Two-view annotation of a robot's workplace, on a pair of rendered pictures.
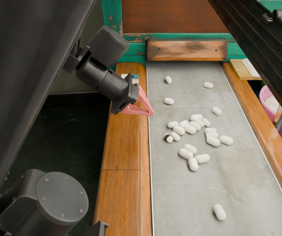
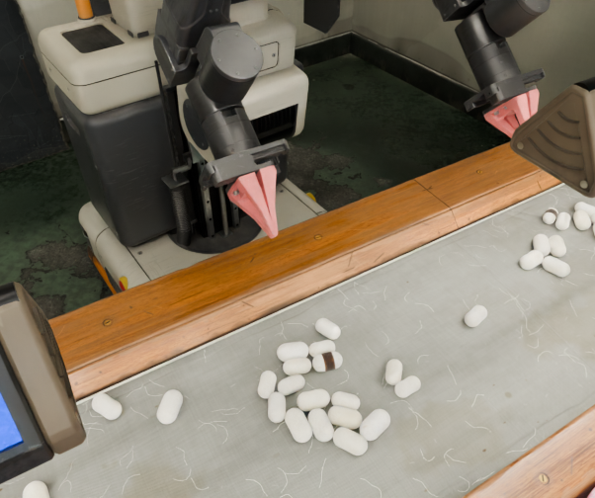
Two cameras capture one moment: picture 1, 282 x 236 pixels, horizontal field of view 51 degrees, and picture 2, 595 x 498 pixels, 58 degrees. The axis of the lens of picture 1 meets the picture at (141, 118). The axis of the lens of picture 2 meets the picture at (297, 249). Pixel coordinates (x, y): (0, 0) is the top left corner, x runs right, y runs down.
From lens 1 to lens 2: 0.43 m
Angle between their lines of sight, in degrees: 45
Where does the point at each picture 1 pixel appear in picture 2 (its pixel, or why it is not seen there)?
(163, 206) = (427, 260)
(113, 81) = (492, 59)
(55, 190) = (234, 45)
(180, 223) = (419, 285)
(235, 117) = not seen: outside the picture
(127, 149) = (469, 183)
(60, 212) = (219, 57)
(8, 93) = not seen: outside the picture
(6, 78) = not seen: outside the picture
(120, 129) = (497, 161)
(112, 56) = (503, 17)
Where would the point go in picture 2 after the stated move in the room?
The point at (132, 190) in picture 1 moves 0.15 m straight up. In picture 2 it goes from (411, 215) to (429, 126)
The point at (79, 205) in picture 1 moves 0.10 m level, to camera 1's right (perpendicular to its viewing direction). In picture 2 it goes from (241, 70) to (290, 112)
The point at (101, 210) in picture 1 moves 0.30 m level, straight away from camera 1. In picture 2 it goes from (360, 205) to (472, 133)
